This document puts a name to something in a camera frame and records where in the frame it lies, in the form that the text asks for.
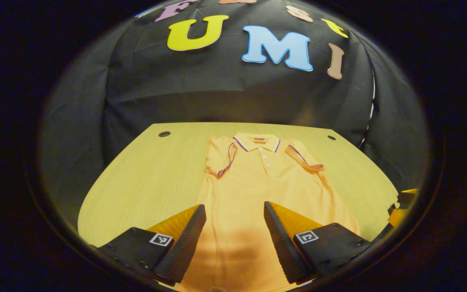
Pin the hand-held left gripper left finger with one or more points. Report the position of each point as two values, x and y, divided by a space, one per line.
183 245

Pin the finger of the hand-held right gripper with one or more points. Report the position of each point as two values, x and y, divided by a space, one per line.
407 199
397 217

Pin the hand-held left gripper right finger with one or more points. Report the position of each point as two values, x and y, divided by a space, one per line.
284 245

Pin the orange polo T-shirt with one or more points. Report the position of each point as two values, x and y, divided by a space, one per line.
249 190

